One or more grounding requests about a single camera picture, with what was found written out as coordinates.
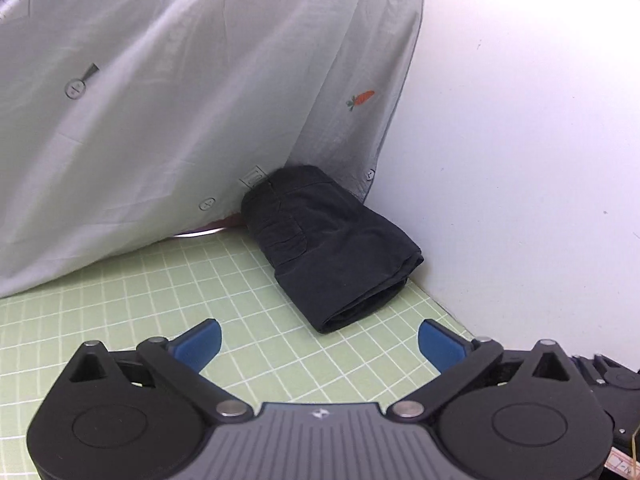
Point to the green grid mat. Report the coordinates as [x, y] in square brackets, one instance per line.
[150, 280]

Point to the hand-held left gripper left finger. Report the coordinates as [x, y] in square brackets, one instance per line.
[200, 344]

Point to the grey carrot print sheet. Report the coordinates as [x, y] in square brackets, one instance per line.
[200, 85]

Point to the black pants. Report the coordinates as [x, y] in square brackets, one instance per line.
[340, 250]

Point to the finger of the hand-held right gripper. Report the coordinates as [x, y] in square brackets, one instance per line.
[607, 372]

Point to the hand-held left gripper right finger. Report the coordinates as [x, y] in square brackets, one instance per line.
[440, 344]

